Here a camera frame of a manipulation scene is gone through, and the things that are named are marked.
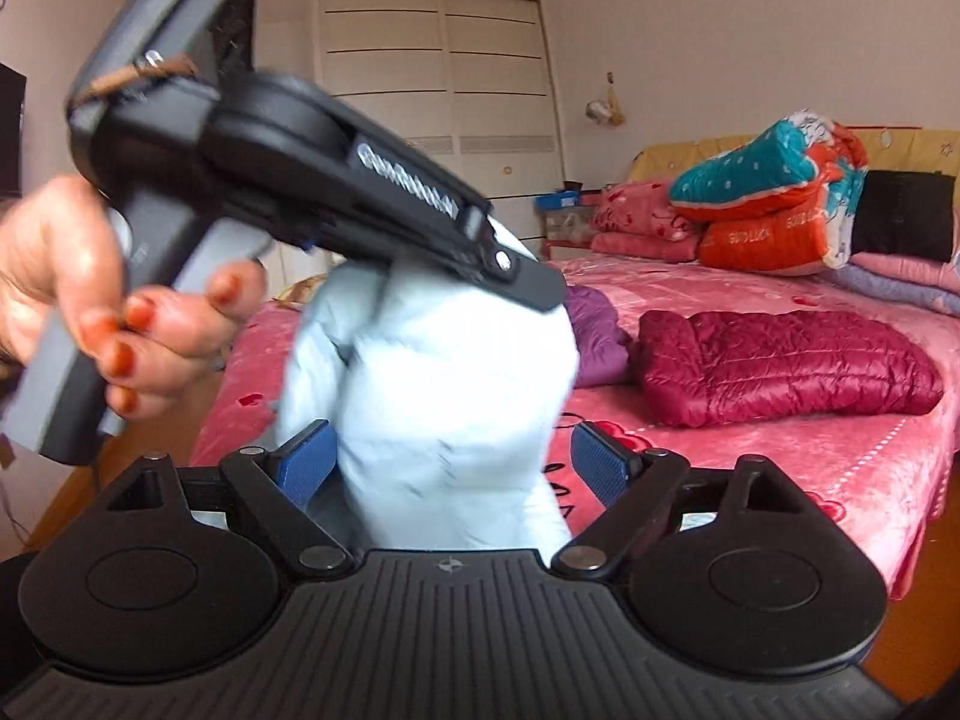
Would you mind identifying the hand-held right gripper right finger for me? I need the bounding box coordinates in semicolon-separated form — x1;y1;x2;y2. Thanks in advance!
551;420;811;578

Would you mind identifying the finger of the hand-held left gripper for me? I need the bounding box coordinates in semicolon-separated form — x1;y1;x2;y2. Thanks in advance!
390;211;569;314

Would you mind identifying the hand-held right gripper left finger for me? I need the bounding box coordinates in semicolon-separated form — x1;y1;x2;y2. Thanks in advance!
105;420;357;580

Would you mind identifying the purple down jacket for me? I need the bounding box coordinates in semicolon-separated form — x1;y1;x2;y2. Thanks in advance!
562;283;638;389

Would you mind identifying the light blue down jacket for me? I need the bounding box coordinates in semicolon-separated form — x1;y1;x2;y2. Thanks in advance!
274;217;580;548

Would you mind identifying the person's left hand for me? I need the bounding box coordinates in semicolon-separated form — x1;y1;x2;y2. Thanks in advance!
0;176;269;421

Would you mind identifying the grey shoe box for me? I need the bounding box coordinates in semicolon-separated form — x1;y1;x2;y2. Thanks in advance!
544;208;599;245

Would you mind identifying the pink heart print pillow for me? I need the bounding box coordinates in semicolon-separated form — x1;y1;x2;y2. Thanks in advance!
592;180;702;239

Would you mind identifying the pink heart print bed blanket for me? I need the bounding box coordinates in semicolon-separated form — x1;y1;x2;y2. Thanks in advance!
191;251;960;601

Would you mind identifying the yellow star print headboard cover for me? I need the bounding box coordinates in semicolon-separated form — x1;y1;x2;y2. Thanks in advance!
628;124;960;192

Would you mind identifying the white sliding door wardrobe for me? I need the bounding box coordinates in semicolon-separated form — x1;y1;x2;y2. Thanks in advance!
247;0;567;301

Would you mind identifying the maroon down jacket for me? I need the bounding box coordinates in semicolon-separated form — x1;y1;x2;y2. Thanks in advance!
628;307;946;430

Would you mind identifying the teal polka dot folded quilt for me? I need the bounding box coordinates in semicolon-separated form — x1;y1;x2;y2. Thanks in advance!
670;111;871;271

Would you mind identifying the orange folded quilt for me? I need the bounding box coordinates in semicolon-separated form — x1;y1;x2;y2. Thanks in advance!
697;202;848;276

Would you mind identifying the lilac folded blanket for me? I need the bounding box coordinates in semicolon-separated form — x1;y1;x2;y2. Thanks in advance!
817;262;960;317

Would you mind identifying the pale pink folded blanket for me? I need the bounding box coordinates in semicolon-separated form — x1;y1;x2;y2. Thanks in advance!
851;251;960;287

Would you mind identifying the black folded cloth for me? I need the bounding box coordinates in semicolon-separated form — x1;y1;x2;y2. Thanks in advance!
851;171;960;262

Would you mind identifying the black wall screen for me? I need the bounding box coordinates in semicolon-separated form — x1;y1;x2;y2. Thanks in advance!
0;64;29;200

